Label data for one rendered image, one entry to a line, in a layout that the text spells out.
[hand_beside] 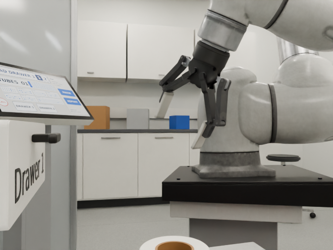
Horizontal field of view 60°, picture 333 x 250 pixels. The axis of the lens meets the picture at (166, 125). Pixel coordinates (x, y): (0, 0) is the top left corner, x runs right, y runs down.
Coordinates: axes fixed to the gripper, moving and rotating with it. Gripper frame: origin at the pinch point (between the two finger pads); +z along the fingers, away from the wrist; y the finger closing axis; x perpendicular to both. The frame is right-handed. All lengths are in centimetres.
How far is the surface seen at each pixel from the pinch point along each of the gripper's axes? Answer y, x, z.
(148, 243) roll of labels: -25.9, 30.7, -2.2
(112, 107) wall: 254, -181, 126
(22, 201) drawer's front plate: -11.7, 37.9, 2.7
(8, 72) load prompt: 86, 10, 25
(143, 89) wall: 251, -220, 92
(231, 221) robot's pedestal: -19.7, -6.9, 13.2
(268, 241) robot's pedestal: -27.5, -11.7, 13.1
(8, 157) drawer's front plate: -13.7, 41.3, -5.5
